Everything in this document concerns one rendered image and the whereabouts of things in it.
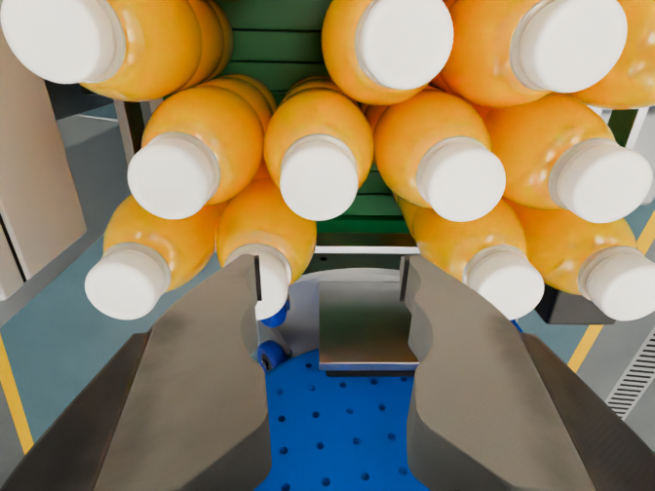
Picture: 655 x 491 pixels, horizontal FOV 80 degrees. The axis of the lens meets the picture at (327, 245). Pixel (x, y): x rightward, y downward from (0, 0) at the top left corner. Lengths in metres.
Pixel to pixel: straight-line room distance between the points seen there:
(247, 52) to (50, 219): 0.21
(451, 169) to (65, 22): 0.18
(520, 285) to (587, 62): 0.12
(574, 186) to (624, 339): 1.95
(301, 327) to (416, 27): 0.37
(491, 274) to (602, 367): 2.01
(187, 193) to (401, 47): 0.12
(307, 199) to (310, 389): 0.25
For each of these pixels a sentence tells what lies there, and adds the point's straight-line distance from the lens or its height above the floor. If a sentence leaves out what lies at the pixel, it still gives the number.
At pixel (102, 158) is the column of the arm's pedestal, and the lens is 1.31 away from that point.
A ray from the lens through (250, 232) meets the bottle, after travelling 0.25.
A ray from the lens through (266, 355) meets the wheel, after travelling 0.45.
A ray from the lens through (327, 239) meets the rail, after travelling 0.37.
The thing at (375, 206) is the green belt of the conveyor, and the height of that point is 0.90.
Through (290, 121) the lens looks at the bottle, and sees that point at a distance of 0.23.
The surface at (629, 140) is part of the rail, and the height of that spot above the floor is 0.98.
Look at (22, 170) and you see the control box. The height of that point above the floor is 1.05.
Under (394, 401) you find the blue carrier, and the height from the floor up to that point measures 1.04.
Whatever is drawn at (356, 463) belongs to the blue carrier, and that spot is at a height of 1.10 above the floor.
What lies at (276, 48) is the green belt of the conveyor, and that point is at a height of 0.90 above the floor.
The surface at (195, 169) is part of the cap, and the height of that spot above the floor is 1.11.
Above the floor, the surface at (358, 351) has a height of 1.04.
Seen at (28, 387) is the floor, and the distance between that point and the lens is 2.30.
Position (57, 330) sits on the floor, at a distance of 1.99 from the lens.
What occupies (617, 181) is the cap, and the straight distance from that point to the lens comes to 0.25.
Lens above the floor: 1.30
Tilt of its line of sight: 62 degrees down
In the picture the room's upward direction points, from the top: 177 degrees clockwise
